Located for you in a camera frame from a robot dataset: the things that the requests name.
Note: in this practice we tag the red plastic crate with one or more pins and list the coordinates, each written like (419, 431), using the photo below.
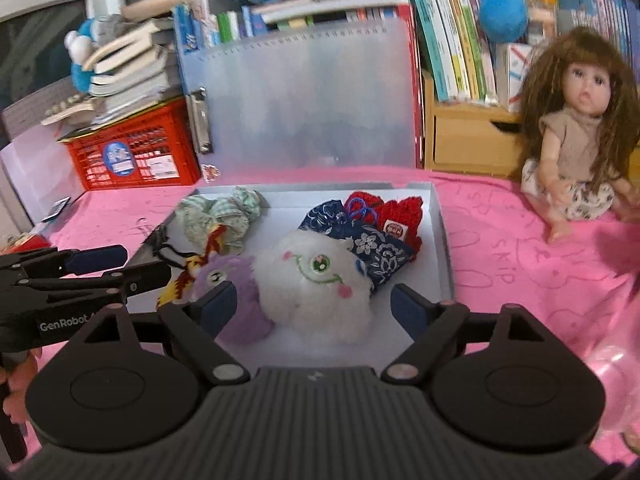
(151, 148)

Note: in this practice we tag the yellow red knitted charm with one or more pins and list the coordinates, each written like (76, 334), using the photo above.
(179, 290)

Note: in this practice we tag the pink bunny blanket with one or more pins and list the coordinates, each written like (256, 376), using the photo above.
(578, 287)

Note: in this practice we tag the green checked scrunchie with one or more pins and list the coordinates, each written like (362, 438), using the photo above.
(199, 216)

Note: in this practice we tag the row of upright books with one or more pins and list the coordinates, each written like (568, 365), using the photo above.
(446, 36)

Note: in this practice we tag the wooden drawer shelf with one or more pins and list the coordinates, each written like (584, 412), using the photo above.
(469, 139)

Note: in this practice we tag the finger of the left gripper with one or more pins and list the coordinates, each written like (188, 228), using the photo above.
(130, 282)
(50, 262)

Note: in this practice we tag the navy floral fabric pouch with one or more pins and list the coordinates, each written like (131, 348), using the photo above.
(381, 254)

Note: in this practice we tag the blue plush ball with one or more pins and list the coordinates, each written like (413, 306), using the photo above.
(503, 21)

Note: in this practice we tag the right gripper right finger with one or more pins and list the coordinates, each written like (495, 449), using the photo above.
(435, 330)

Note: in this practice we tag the red knitted scrunchie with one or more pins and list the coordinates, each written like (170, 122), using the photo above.
(399, 218)

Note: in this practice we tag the left blue plush toy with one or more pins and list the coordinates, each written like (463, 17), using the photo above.
(83, 42)

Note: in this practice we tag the person's left hand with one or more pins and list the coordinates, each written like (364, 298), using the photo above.
(18, 381)

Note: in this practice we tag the purple fluffy plush pouch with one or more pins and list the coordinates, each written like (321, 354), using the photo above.
(238, 314)

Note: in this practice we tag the clear drinking glass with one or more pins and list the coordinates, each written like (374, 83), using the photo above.
(615, 361)

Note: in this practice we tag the brown haired baby doll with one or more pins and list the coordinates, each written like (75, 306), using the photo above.
(580, 121)

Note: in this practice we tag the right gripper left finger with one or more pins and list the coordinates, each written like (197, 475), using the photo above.
(193, 328)

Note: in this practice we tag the white shallow cardboard box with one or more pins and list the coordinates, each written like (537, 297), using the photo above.
(283, 208)

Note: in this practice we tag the white fluffy plush pouch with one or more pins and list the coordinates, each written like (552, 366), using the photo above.
(312, 284)

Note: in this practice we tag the stack of books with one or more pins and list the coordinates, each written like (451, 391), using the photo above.
(136, 70)

